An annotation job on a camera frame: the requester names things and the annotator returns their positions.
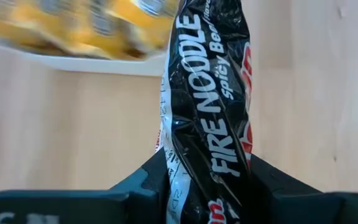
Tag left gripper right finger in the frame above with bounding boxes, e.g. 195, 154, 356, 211
239, 153, 358, 224

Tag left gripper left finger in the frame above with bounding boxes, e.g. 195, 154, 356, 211
0, 148, 170, 224

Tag white plastic bin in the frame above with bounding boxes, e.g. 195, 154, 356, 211
0, 34, 167, 77

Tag black Fire Noodle ramen pack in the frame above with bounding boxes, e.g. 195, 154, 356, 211
155, 0, 254, 224

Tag yellow Maruchan ramen pack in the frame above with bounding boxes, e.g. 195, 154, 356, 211
0, 0, 180, 62

